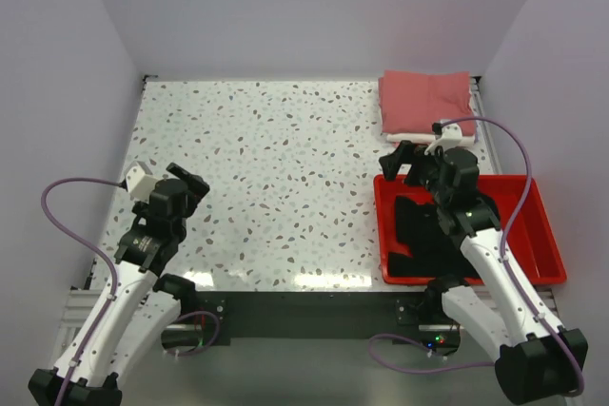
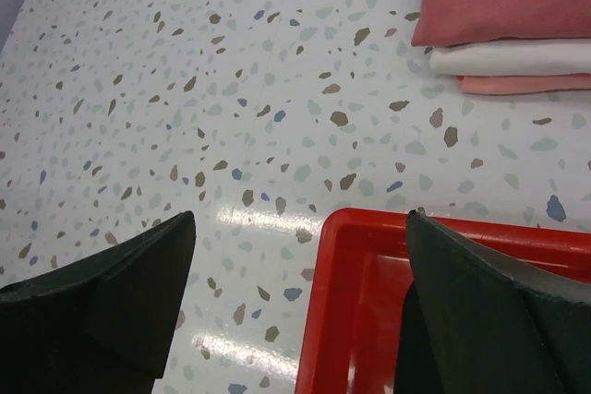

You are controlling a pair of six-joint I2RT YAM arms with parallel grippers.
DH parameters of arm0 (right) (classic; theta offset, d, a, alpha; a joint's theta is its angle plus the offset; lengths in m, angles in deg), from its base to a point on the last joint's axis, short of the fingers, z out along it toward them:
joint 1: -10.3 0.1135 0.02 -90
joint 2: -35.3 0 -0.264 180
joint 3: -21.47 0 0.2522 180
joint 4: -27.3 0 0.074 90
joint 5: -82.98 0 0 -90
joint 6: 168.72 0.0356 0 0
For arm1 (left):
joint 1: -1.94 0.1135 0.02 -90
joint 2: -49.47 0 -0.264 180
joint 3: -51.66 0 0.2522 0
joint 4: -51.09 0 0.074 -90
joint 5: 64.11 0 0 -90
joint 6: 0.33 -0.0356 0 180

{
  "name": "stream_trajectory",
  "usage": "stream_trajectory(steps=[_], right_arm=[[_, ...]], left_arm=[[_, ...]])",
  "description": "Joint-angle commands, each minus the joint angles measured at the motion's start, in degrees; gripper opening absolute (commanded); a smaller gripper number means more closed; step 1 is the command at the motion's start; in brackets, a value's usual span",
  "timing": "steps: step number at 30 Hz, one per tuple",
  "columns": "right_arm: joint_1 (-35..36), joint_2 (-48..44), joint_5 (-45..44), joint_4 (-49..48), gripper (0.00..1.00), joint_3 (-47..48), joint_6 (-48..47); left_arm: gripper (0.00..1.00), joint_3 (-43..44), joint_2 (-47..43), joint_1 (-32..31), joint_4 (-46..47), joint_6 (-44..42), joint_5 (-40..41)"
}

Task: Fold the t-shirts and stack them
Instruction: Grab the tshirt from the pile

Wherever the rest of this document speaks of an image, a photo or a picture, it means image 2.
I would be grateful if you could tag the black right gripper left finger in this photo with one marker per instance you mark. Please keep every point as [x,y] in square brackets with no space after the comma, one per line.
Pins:
[102,324]

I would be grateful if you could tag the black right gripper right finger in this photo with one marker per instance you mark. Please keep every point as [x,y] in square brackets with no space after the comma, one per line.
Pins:
[476,320]

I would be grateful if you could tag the red plastic tray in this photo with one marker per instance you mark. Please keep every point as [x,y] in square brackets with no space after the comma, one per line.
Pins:
[361,277]

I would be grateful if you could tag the light pink folded t-shirt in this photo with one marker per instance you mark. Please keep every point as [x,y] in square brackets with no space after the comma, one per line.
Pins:
[518,85]

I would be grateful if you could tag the white folded t-shirt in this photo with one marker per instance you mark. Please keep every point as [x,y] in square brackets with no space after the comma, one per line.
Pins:
[506,58]

